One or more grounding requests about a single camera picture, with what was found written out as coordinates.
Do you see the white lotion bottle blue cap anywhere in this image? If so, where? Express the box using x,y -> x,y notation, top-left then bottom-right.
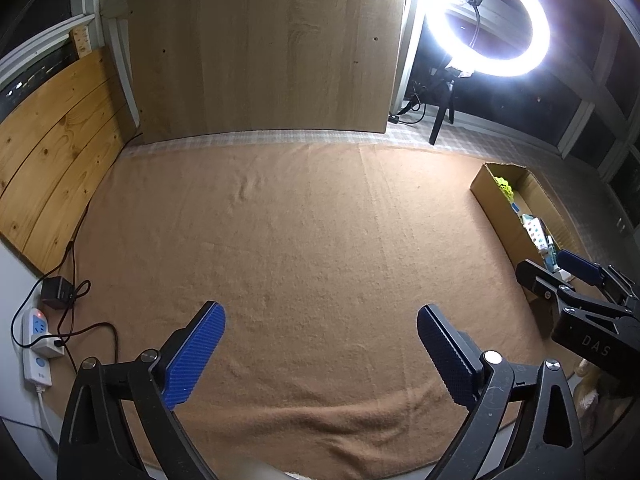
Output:
544,234 -> 558,273

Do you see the patterned tissue pack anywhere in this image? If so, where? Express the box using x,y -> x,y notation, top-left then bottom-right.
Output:
521,214 -> 547,252

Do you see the yellow plastic shuttlecock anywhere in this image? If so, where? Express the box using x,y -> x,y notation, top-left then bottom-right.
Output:
494,177 -> 515,204

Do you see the white charger plug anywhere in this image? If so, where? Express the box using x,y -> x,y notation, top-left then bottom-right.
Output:
554,269 -> 574,283

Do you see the right gloved hand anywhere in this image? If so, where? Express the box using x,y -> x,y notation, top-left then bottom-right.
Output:
573,360 -> 631,446

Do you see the brown cardboard box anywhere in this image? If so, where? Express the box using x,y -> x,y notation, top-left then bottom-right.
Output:
470,161 -> 601,306

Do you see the white power strip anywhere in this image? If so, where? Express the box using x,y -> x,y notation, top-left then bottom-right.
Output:
22,308 -> 64,389

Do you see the black power adapter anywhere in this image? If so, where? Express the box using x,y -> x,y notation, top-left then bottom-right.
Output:
40,276 -> 75,310

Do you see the pine wood slat panel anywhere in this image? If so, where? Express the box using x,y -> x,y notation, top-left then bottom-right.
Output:
1,49 -> 136,272

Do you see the light wood headboard panel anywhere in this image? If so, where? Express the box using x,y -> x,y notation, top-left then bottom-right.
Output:
128,0 -> 404,142

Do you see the black power cable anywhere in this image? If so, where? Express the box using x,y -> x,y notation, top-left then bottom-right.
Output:
8,131 -> 144,376

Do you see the ring light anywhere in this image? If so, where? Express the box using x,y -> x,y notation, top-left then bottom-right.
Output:
424,0 -> 551,78

